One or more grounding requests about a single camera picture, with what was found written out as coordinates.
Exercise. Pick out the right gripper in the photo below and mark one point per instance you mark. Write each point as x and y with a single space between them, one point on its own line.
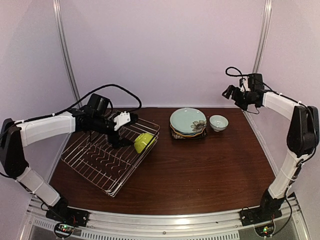
236 96

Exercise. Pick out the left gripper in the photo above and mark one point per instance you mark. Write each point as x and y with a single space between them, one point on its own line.
119 142

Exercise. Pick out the lime green bowl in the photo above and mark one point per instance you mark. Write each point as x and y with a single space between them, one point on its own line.
143 141

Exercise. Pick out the pale striped bowl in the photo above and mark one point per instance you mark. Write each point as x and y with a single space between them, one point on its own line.
218 123

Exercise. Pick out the light teal floral plate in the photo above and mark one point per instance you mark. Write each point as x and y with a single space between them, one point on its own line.
188 120

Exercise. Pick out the black floral square plate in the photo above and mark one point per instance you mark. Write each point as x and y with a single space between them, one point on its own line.
176 136

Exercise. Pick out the blue dotted scalloped plate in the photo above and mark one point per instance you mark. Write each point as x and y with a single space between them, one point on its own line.
187 135

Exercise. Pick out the yellow dotted scalloped plate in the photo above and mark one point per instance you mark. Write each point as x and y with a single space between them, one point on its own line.
178 135

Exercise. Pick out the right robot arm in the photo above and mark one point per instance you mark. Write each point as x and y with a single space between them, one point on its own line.
302 138

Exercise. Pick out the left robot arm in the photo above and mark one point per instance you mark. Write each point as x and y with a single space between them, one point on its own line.
47 132

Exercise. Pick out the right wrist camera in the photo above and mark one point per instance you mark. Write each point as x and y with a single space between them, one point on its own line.
244 86

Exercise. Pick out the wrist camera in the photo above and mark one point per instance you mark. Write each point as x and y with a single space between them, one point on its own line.
124 119
244 86

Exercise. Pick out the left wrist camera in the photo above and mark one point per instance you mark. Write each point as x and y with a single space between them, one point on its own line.
124 119

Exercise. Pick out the wire dish rack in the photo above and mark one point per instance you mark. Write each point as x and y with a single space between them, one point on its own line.
91 156

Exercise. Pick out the right aluminium frame post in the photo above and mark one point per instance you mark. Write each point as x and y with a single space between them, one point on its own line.
264 32

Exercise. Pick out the aluminium frame post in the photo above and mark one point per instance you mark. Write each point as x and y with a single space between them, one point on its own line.
64 48
264 32

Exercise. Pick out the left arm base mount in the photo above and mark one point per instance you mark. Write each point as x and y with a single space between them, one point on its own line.
68 215

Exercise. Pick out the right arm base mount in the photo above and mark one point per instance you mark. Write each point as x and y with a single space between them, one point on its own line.
256 215

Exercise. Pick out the aluminium front rail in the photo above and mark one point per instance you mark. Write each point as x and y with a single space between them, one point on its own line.
224 225

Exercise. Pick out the left aluminium frame post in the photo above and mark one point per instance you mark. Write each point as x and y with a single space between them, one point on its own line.
64 48

